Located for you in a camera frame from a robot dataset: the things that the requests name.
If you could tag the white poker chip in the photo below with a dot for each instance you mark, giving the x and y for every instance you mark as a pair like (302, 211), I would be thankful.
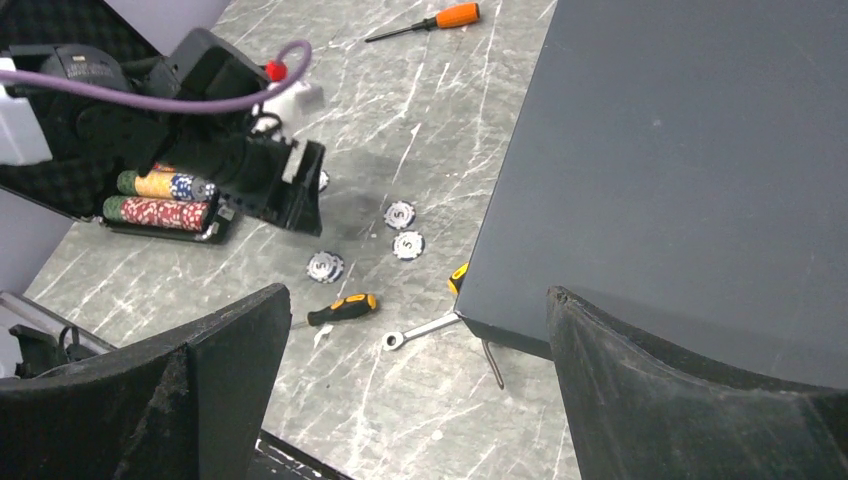
(325, 267)
(399, 215)
(408, 245)
(324, 180)

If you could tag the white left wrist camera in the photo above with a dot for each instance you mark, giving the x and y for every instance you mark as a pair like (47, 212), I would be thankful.
(278, 117)

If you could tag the dark metal clamp tool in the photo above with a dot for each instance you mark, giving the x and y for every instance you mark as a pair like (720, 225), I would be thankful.
(492, 364)

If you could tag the orange handled screwdriver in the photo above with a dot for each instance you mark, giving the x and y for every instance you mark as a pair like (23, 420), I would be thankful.
(453, 17)

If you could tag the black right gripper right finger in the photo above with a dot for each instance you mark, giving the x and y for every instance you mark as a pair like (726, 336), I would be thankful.
(641, 407)

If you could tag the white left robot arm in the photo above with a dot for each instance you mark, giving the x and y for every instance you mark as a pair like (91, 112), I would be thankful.
(165, 146)

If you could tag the silver ratchet wrench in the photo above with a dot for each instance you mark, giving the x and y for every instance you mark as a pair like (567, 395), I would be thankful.
(395, 340)

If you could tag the black yellow short screwdriver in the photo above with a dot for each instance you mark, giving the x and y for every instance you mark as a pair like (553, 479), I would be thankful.
(343, 309)

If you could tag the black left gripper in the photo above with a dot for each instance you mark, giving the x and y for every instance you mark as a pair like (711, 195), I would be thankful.
(273, 181)

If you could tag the black poker chip case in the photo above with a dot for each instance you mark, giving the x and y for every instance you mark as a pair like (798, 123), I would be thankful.
(106, 190)

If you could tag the dark grey rack unit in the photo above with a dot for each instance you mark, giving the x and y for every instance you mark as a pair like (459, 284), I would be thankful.
(681, 165)

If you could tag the black yellow long screwdriver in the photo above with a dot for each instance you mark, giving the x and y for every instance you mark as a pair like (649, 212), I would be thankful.
(456, 279)

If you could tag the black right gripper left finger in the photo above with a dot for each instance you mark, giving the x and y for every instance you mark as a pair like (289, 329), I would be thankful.
(199, 397)

